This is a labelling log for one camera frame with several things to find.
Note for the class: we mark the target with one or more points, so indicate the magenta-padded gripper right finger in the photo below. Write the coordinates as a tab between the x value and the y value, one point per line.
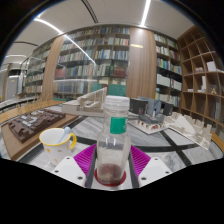
155	170

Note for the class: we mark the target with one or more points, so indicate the dark grey architectural model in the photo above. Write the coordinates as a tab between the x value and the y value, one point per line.
150	110

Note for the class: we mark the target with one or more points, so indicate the clear bottle with green label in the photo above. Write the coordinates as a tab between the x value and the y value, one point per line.
113	146

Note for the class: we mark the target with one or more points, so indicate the white long architectural model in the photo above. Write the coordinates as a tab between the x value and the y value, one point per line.
193	130

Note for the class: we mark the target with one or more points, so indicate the white stepped architectural model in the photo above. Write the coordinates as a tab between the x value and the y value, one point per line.
85	105

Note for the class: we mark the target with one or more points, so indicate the wooden cubby shelf unit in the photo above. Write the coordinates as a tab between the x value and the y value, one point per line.
203	86

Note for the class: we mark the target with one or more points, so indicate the short ceiling strip light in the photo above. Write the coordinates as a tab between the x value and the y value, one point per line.
145	13

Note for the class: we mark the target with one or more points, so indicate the wide bookshelf full of books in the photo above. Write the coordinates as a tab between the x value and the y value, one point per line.
96	60

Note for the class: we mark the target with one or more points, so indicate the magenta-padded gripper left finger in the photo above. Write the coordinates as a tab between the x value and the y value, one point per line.
68	170

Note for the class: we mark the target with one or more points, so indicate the brown architectural site model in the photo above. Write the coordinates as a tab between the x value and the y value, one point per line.
33	125

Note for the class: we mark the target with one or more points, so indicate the light blue spoon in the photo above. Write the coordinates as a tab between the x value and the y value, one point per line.
65	133

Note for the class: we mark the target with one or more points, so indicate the narrow bookshelf full of books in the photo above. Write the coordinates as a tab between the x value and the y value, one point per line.
168	70

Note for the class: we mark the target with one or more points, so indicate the bookshelf behind glass panel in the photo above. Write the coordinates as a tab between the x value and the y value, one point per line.
36	73

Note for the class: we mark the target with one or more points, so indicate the white mug with yellow rim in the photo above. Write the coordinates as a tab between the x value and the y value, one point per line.
55	150

